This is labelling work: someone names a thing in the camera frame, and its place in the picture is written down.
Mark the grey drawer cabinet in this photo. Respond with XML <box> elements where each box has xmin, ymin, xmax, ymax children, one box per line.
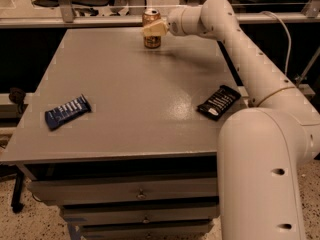
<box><xmin>0</xmin><ymin>25</ymin><xmax>254</xmax><ymax>240</ymax></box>

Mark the grey drawer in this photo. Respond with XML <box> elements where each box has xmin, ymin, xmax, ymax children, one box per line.
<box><xmin>28</xmin><ymin>175</ymin><xmax>218</xmax><ymax>206</ymax></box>
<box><xmin>81</xmin><ymin>220</ymin><xmax>213</xmax><ymax>240</ymax></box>
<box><xmin>62</xmin><ymin>203</ymin><xmax>219</xmax><ymax>226</ymax></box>

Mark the blue rxbar wrapper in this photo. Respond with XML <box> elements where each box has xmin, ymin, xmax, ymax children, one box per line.
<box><xmin>44</xmin><ymin>95</ymin><xmax>91</xmax><ymax>130</ymax></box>

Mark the top grey drawer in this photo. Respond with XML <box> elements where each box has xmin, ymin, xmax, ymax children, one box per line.
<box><xmin>28</xmin><ymin>175</ymin><xmax>218</xmax><ymax>206</ymax></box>

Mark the metal railing frame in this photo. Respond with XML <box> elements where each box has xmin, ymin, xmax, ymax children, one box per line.
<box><xmin>0</xmin><ymin>0</ymin><xmax>320</xmax><ymax>30</ymax></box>

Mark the middle grey drawer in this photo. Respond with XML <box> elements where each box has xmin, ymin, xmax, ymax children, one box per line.
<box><xmin>62</xmin><ymin>203</ymin><xmax>219</xmax><ymax>226</ymax></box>

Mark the bottom grey drawer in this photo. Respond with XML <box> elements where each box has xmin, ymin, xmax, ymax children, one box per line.
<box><xmin>81</xmin><ymin>220</ymin><xmax>213</xmax><ymax>240</ymax></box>

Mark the white cable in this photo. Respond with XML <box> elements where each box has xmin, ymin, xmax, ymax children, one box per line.
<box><xmin>260</xmin><ymin>10</ymin><xmax>292</xmax><ymax>78</ymax></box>

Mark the black rxbar chocolate wrapper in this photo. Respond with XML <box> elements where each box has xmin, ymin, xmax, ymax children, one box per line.
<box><xmin>197</xmin><ymin>85</ymin><xmax>241</xmax><ymax>121</ymax></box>

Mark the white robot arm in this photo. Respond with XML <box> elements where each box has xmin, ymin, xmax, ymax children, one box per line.
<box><xmin>142</xmin><ymin>0</ymin><xmax>320</xmax><ymax>240</ymax></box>

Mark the orange soda can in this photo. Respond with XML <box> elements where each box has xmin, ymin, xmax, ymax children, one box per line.
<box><xmin>142</xmin><ymin>8</ymin><xmax>161</xmax><ymax>49</ymax></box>

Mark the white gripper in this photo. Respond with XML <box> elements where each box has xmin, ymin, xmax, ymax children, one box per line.
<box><xmin>142</xmin><ymin>7</ymin><xmax>202</xmax><ymax>37</ymax></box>

